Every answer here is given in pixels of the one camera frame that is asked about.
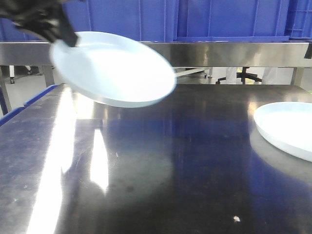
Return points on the blue crate upper middle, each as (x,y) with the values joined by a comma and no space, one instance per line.
(142,20)

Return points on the white frame table background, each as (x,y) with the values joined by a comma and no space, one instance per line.
(181,72)

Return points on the blue crate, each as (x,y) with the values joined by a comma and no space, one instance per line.
(232,20)
(8,33)
(142,20)

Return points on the light blue plate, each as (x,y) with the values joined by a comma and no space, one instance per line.
(114,70)
(287,126)

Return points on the stainless steel shelf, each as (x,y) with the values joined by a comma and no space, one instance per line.
(195,54)

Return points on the black office chair base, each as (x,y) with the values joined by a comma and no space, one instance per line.
(232,76)

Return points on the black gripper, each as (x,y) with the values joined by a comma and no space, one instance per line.
(44,19)

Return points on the blue crate upper right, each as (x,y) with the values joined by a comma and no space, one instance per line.
(232,20)

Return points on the blue crate upper left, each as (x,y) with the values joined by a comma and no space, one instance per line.
(8,33)

